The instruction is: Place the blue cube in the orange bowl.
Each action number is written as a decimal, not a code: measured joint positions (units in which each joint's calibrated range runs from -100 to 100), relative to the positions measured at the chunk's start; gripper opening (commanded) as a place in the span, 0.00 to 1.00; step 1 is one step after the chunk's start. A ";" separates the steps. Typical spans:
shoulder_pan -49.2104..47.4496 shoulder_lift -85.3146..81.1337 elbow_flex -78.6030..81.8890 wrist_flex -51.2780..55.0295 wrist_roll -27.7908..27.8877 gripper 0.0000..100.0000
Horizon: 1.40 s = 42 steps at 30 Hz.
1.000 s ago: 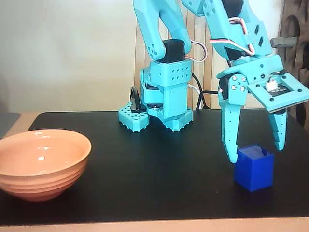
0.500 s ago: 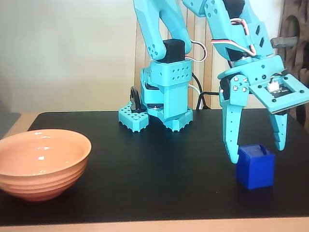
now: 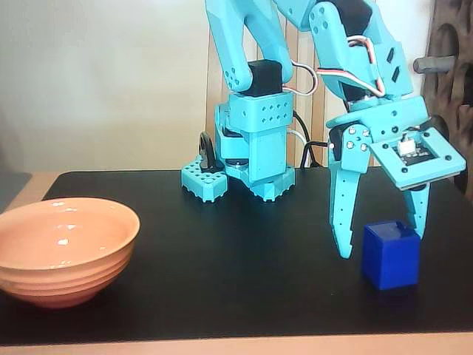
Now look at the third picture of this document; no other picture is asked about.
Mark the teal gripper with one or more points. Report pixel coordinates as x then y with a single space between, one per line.
384 123

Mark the blue cube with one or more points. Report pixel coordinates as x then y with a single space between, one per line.
391 259

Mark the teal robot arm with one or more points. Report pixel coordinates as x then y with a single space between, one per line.
266 155

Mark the orange bowl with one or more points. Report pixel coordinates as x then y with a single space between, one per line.
63 259

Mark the black mat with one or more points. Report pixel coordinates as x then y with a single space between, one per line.
221 288

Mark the black table clamp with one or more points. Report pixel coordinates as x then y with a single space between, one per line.
208 155

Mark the brown wooden wine rack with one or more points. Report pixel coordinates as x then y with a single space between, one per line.
463 29

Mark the grey furniture top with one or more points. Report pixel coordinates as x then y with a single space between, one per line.
13 186

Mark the teal framed wrist camera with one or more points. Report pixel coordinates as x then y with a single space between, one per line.
421 162

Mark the light wooden slatted frame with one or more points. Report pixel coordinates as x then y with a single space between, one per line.
303 48

